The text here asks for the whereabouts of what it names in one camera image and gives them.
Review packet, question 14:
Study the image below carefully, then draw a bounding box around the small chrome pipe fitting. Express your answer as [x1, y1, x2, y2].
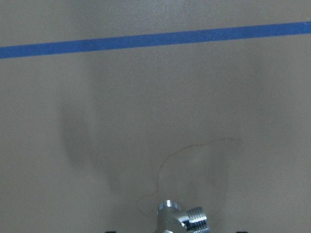
[155, 200, 210, 233]

